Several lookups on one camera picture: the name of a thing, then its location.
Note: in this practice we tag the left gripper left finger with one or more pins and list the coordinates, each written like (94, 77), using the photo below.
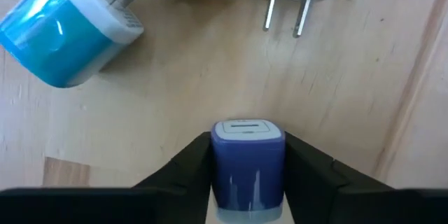
(168, 196)

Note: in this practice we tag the teal wall charger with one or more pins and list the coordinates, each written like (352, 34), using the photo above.
(56, 42)

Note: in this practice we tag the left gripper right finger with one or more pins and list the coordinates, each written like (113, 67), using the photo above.
(332, 199)

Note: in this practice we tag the purple wall charger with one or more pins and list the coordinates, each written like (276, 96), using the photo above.
(248, 168)

